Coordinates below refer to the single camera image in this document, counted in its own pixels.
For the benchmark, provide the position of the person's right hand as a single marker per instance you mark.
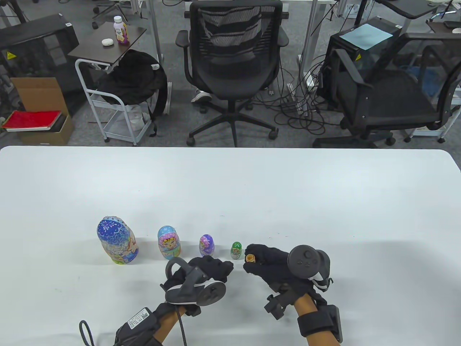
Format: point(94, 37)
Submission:
point(273, 266)

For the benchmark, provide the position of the person's left hand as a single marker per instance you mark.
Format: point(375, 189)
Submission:
point(216, 268)

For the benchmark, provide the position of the purple Russian doll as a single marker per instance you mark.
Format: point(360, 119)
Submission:
point(206, 247)

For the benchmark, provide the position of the red Russian doll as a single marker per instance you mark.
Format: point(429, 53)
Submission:
point(250, 257)

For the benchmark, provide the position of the small green Russian doll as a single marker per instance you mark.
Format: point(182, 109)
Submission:
point(236, 250)

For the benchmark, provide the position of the medium Russian doll base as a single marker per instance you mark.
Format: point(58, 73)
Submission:
point(169, 253)

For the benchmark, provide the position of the medium pink Russian doll head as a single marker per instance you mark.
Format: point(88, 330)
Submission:
point(166, 234)

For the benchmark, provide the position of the large floral Russian doll base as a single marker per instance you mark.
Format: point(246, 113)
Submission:
point(124, 252)

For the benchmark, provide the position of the large blue Russian doll head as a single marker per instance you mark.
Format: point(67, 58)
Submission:
point(111, 230)

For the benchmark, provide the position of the person's left forearm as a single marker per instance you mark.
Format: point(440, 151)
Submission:
point(165, 324)

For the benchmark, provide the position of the person's right forearm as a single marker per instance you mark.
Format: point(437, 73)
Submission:
point(309, 310)

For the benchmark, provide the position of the black round tracking controller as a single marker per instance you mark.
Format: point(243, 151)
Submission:
point(304, 261)
point(210, 293)

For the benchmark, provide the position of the white metal cart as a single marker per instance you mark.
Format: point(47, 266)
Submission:
point(428, 133)
point(122, 131)

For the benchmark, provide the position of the white power strip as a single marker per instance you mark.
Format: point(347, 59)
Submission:
point(292, 90)

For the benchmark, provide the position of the black mesh office chair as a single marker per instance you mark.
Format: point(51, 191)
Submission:
point(234, 79)

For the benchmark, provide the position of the black padded office chair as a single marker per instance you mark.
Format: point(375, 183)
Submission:
point(389, 104)

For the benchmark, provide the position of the black backpack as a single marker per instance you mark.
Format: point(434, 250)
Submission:
point(133, 79)

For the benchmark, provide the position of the black book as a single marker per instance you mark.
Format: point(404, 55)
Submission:
point(59, 122)

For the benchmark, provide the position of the grey desk leg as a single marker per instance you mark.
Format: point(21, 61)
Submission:
point(309, 36)

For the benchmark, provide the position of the red notebook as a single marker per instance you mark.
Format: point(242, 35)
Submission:
point(30, 119)

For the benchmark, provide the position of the dark side table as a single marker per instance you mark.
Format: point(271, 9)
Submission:
point(108, 52)
point(444, 25)

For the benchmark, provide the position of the teal paper sheet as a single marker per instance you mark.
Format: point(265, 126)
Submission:
point(365, 36)

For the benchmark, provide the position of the cardboard box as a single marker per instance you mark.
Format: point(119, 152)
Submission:
point(39, 93)

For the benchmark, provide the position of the white round case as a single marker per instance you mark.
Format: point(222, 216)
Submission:
point(107, 42)

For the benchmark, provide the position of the purple label drink bottle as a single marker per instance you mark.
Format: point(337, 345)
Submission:
point(121, 34)

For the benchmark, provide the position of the black computer tower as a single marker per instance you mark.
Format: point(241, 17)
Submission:
point(387, 26)

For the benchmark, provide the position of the black cabinet with yellow sticker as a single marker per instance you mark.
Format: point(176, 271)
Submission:
point(32, 47)

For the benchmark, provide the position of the black desk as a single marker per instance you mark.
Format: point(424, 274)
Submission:
point(414, 9)

